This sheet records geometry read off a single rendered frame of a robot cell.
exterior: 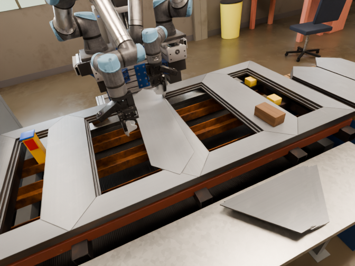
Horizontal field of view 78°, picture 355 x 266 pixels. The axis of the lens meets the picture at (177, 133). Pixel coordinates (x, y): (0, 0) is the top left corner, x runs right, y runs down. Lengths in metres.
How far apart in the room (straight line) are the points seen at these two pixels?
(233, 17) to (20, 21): 3.73
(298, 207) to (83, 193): 0.73
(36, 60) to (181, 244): 4.39
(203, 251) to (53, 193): 0.56
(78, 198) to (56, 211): 0.08
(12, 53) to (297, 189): 4.62
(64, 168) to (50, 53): 3.87
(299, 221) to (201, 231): 0.31
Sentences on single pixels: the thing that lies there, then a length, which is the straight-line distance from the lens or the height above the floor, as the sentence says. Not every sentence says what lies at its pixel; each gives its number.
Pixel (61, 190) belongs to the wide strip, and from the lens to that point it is 0.93.
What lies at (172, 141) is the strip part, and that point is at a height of 0.85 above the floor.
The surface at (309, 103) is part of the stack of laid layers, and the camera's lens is 1.26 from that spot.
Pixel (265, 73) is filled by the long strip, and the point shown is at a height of 0.85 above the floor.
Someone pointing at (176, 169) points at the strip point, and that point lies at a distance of 0.83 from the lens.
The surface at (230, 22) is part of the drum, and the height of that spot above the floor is 0.31.
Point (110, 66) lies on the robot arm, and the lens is 0.85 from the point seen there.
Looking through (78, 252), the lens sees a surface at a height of 0.78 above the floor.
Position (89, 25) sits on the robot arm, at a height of 1.20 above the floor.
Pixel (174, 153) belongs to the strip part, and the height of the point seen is 0.85.
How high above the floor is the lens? 1.46
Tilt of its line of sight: 38 degrees down
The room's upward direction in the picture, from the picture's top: 8 degrees counter-clockwise
